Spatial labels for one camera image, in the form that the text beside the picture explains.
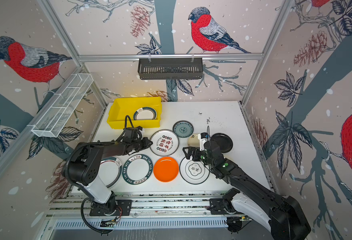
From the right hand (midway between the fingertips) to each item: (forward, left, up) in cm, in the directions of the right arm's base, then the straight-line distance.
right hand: (187, 150), depth 80 cm
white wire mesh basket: (+10, +67, +20) cm, 71 cm away
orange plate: (-6, +13, -12) cm, 19 cm away
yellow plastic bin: (+42, +53, -9) cm, 69 cm away
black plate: (+15, -24, -14) cm, 32 cm away
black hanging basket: (+57, +24, +16) cm, 64 cm away
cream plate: (+14, -4, -13) cm, 19 cm away
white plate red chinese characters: (+12, +15, -12) cm, 23 cm away
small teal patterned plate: (+23, +4, -12) cm, 26 cm away
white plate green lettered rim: (-6, +30, -14) cm, 34 cm away
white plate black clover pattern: (-7, -3, -13) cm, 15 cm away
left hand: (+10, +24, -9) cm, 27 cm away
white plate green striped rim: (+37, +34, -11) cm, 52 cm away
